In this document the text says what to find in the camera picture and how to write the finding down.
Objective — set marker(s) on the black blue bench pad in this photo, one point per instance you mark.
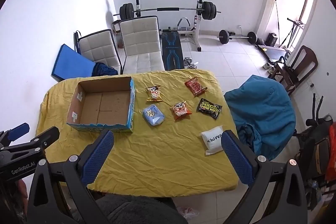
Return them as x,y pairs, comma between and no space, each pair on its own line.
172,54

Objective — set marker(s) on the open cardboard box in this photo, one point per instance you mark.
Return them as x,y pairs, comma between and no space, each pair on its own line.
104,103

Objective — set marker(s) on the white padded chair left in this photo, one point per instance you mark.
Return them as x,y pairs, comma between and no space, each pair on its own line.
99,47

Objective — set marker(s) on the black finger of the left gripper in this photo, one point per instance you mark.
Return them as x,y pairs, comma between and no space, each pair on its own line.
41,142

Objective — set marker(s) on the weight bench rack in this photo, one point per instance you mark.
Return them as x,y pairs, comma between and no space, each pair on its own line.
194,32

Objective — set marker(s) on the blue foam mat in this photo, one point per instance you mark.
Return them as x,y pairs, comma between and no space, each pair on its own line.
69,65

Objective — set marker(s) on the black shoe wipes pack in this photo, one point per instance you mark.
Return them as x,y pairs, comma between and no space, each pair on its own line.
209,108

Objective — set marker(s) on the orange panda snack bag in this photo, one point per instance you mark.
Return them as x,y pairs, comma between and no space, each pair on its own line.
180,110

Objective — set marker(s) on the white padded chair right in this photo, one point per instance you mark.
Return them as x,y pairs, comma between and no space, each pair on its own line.
142,45

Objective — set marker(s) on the barbell on rack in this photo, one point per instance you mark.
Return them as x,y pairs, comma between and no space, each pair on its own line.
208,10

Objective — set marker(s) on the black speaker box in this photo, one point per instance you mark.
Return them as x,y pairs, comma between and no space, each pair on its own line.
271,39

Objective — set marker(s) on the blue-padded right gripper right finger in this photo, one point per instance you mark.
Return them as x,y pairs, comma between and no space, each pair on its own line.
287,203

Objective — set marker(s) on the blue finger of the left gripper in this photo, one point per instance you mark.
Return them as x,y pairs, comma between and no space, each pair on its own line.
18,131

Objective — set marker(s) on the dark wooden chair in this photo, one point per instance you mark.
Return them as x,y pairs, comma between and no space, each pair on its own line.
300,69

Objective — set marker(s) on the red snack bag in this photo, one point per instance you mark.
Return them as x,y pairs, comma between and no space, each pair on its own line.
195,86

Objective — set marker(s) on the yellow panda snack bag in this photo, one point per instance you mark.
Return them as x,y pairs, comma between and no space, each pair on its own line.
154,94

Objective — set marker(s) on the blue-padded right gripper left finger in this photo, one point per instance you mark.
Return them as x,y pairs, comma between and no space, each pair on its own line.
47,203

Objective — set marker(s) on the white pillow pack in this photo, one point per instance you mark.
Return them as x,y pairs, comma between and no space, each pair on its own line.
212,140

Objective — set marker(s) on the light blue tissue pack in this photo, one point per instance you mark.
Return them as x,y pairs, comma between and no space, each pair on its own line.
153,115

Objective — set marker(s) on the white padded chair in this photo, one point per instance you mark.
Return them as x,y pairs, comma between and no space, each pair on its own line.
142,45
99,47

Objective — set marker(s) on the yellow tablecloth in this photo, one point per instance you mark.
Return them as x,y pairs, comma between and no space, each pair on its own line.
167,160

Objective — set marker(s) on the barbell on floor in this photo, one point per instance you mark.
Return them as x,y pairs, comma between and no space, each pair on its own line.
225,36

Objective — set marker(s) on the black exercise bike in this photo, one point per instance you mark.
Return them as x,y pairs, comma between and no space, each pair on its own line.
314,154

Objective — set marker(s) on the dark blue fuzzy cloth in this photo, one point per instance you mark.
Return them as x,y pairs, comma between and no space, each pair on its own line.
101,69

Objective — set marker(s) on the teal bean bag cover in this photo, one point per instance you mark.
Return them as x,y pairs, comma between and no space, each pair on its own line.
263,115

